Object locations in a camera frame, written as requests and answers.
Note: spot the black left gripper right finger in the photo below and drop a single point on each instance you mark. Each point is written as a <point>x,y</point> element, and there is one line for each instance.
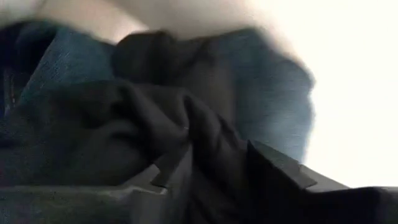
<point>311,205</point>

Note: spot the dark blue jeans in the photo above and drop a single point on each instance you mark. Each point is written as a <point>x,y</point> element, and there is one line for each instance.
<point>273,102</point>

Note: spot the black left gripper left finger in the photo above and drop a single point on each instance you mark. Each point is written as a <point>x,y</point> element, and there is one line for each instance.
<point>77,205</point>

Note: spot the black garment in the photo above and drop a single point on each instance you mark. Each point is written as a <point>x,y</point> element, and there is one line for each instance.
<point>124,130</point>

